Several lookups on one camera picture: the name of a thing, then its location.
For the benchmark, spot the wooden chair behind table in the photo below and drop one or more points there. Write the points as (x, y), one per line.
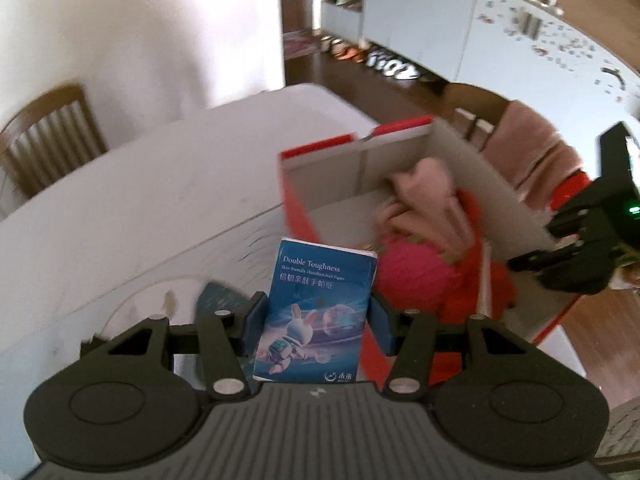
(50, 138)

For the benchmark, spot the red cloth on chair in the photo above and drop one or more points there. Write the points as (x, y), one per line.
(568, 188)

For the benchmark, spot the red and white cardboard box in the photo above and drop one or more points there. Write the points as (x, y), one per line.
(332, 189)

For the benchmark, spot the red patterned doormat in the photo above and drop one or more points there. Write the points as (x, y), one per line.
(299, 43)

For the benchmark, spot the blue tissue pack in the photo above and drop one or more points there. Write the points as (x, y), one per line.
(317, 307)

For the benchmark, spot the white wall cabinet unit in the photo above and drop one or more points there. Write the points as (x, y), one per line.
(519, 49)

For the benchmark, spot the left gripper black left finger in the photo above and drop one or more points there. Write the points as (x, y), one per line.
(229, 328)

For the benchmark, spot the pink fringed scarf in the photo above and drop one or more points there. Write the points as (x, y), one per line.
(530, 155)

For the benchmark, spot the pink fuzzy strawberry hat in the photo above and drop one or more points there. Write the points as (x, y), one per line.
(413, 276)

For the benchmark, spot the pink fleece garment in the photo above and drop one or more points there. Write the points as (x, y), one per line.
(424, 204)

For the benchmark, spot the shoes on floor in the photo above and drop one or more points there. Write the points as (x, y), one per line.
(384, 62)

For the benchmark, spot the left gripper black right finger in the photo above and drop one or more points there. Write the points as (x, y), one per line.
(410, 339)

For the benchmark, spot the red cloth bag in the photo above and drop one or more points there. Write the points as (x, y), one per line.
(480, 285)

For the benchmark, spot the wooden chair beside table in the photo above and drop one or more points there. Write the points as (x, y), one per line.
(473, 111)

